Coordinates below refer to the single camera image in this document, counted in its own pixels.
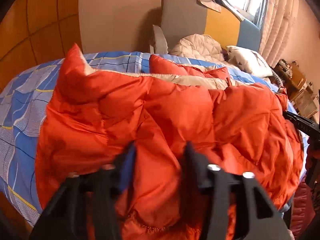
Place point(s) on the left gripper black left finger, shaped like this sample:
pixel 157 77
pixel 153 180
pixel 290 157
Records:
pixel 87 202

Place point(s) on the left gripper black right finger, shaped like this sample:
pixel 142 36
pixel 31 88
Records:
pixel 256 217

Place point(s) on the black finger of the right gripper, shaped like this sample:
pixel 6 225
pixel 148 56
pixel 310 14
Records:
pixel 303 124

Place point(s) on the orange quilted down jacket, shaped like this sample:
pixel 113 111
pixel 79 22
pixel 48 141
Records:
pixel 94 114

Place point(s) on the wooden rattan chair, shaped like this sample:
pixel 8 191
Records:
pixel 304 104

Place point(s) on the wooden desk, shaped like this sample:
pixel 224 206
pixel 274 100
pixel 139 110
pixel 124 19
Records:
pixel 293 78

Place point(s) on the white patterned pillow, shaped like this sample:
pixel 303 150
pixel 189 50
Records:
pixel 249 61

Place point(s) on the blue plaid bed sheet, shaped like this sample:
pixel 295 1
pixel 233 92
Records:
pixel 23 110

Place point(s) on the right floral curtain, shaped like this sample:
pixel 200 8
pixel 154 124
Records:
pixel 280 17

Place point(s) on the grey yellow blue headboard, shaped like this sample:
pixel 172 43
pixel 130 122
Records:
pixel 181 18

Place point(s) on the wooden wardrobe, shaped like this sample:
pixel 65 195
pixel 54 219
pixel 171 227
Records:
pixel 35 32

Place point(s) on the grey bed side rail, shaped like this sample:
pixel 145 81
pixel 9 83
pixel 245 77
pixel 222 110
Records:
pixel 158 43

